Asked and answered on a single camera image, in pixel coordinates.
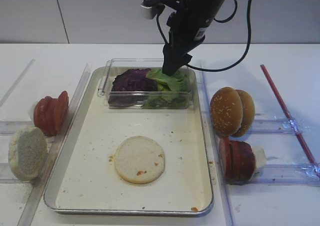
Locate metal baking tray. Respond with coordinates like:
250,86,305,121
43,67,214,216

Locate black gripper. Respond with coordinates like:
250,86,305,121
162,0,225,76

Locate middle red meat patty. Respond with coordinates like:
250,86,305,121
229,140,241,181

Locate clear rail right of tray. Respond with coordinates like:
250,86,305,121
199,72,236,225

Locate clear plastic container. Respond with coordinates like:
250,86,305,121
98,58,195,109

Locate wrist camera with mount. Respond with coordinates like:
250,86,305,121
140,0,187,20

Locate red meat patty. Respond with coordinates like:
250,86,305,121
229,140,241,181
219,137,232,179

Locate front tomato slice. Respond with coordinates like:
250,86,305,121
33,96,58,135

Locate bottom bun on tray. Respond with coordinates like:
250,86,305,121
114,136,166,184

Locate rear sesame bun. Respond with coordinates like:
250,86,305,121
232,90,255,137

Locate front sesame bun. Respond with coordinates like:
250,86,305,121
210,87,243,137

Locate clear rail of tray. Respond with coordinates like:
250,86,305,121
199,72,236,225
15,62,92,226

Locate red plastic rail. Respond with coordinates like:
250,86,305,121
260,64,320,177

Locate clear holder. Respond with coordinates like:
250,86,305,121
250,164,320,186
247,119,311,135

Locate green lettuce in container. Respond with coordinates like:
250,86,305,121
142,69,191,109

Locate tomato slice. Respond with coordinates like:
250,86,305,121
49,98,62,135
58,91,69,130
33,96,58,135

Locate clear rail far left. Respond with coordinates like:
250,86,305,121
0,59,36,107

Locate clear rail left of tray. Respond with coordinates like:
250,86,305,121
15,62,92,226

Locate rear dark meat patty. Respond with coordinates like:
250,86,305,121
238,141,256,181

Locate white bread slice upright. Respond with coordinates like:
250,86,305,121
8,126,48,181

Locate clear holder lower right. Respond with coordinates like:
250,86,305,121
250,164,320,186

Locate front red meat patty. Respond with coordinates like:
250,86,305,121
219,137,232,179

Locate sesame bun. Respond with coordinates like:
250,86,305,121
210,87,243,137
232,90,255,137

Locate rear tomato slice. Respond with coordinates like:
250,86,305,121
58,91,69,130

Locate black camera cable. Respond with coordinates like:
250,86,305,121
156,0,258,72

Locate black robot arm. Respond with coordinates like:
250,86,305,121
162,0,225,76

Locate white cheese block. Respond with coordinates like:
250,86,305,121
252,146,267,173

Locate middle tomato slice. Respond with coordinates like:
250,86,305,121
49,98,62,135

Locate purple cabbage leaves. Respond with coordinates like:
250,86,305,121
108,68,158,107

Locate clear holder upper right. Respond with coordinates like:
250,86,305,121
247,119,311,135

